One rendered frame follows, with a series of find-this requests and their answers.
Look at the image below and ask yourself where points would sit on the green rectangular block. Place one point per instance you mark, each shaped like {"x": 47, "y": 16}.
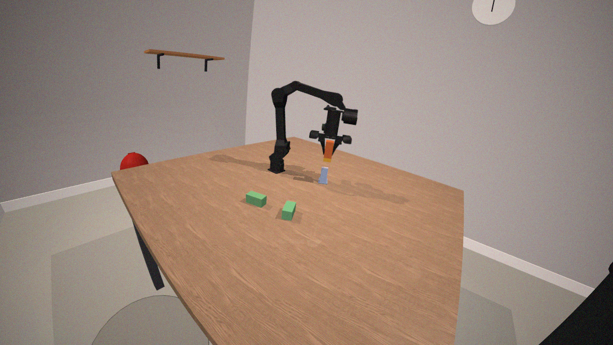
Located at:
{"x": 256, "y": 199}
{"x": 288, "y": 210}

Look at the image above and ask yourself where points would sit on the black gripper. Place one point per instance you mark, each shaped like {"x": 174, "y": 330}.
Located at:
{"x": 330, "y": 133}

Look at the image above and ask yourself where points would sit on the orange bar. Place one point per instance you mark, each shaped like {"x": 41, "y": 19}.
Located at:
{"x": 328, "y": 151}

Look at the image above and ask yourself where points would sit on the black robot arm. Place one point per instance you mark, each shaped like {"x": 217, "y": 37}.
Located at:
{"x": 279, "y": 98}

